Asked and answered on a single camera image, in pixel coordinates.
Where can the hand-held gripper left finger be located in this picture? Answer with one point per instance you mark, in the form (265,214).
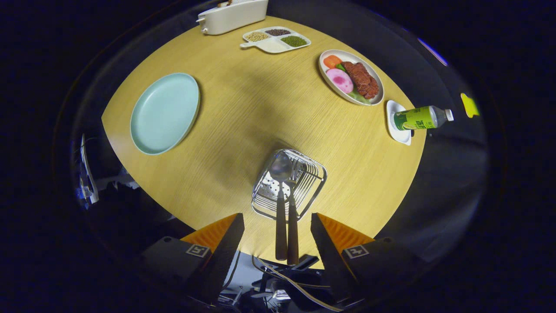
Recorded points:
(226,256)

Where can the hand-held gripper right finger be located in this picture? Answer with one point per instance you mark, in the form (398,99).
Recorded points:
(330,256)

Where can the small white dish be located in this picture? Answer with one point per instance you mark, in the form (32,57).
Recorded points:
(397,137)

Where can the teal plate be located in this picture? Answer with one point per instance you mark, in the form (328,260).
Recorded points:
(165,113)

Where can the green lettuce leaf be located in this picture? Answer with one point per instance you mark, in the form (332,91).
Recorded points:
(358,98)

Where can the green label drink bottle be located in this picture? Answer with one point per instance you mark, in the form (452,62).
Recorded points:
(417,118)

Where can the white food plate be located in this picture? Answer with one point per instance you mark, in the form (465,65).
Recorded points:
(332,88)

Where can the pink round slice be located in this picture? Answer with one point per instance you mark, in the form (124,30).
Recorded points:
(339,80)

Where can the brown meat piece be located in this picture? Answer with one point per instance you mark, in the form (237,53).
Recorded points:
(362,80)

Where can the orange carrot slice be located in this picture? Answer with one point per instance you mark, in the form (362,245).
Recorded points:
(332,61)

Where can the white divided tray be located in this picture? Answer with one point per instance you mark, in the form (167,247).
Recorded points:
(273,45)

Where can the pile of green beans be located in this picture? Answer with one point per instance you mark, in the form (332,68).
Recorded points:
(294,41)

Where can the pile of yellow beans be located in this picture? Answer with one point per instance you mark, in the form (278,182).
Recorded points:
(257,36)

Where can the pile of dark beans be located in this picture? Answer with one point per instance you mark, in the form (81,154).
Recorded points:
(278,32)

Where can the white toaster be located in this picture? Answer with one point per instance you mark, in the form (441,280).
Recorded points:
(234,17)

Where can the bread slice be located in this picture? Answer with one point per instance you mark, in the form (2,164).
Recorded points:
(224,3)

